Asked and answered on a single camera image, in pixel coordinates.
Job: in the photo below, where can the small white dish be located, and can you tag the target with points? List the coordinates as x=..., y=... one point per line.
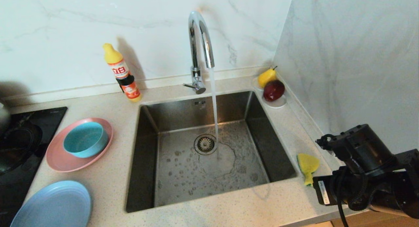
x=278, y=104

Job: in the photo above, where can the yellow pear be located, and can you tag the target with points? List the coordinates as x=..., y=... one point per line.
x=265, y=77

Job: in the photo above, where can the black glass cooktop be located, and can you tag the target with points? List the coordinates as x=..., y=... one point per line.
x=49, y=119

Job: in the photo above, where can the stainless steel sink basin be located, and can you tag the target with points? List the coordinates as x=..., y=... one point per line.
x=183, y=187

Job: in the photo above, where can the yellow green sponge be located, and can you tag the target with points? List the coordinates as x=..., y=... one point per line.
x=307, y=163

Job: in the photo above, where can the metal sink drain strainer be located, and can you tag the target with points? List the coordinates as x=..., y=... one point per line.
x=204, y=144

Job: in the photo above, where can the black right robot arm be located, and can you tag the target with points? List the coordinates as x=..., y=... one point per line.
x=414, y=187

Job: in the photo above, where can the teal bowl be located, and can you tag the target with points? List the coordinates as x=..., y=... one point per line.
x=85, y=140

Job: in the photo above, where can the dark red apple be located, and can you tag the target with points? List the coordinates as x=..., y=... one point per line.
x=273, y=90

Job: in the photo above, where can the yellow orange dish soap bottle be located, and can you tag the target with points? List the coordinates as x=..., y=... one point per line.
x=121, y=72

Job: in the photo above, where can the light blue plate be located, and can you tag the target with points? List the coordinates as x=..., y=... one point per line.
x=52, y=207

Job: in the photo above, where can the black frying pan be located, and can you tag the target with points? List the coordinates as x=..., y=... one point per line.
x=19, y=145

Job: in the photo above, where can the light wooden cabinet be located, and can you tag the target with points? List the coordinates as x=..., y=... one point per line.
x=376, y=221

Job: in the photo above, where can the pink plate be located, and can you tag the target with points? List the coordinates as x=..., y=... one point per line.
x=62, y=163

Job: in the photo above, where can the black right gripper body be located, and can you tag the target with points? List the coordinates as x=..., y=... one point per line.
x=366, y=148

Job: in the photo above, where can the chrome gooseneck faucet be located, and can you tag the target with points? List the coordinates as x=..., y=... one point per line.
x=195, y=50

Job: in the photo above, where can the silver kettle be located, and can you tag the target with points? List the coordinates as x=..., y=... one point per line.
x=3, y=117

